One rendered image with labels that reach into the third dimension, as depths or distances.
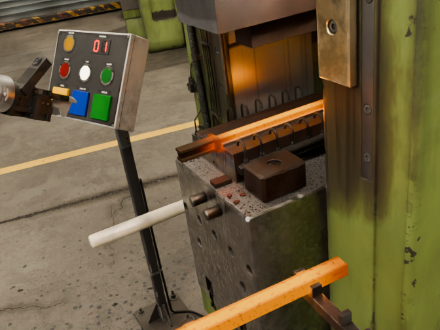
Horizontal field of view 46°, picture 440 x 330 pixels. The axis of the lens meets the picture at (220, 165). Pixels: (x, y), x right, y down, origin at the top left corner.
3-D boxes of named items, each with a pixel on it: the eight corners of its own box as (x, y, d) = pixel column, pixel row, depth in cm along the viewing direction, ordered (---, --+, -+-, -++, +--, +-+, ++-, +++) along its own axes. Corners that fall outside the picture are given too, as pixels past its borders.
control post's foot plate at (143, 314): (150, 346, 203) (146, 329, 199) (131, 312, 221) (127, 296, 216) (199, 321, 211) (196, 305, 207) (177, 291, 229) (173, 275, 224)
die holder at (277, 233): (264, 366, 130) (247, 219, 109) (198, 284, 161) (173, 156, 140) (425, 277, 151) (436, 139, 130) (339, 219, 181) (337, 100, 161)
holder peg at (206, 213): (207, 223, 120) (206, 213, 119) (202, 218, 122) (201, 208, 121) (223, 217, 122) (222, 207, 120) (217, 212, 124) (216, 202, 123)
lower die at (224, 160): (236, 183, 123) (232, 151, 119) (199, 154, 139) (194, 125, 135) (371, 130, 139) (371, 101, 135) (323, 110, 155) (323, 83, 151)
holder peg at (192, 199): (193, 209, 126) (192, 200, 125) (188, 204, 128) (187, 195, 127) (208, 203, 128) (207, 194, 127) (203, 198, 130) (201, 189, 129)
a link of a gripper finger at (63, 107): (73, 118, 147) (45, 114, 139) (76, 97, 146) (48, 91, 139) (80, 120, 145) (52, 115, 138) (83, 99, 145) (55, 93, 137)
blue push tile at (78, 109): (84, 116, 158) (88, 92, 158) (68, 113, 162) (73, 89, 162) (88, 117, 159) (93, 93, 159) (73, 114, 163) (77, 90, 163)
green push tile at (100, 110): (106, 121, 152) (111, 95, 152) (89, 117, 156) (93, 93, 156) (111, 121, 153) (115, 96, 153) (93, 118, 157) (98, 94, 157)
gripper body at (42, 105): (36, 118, 142) (-5, 112, 132) (40, 87, 141) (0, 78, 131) (53, 122, 137) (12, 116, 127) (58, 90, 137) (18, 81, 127)
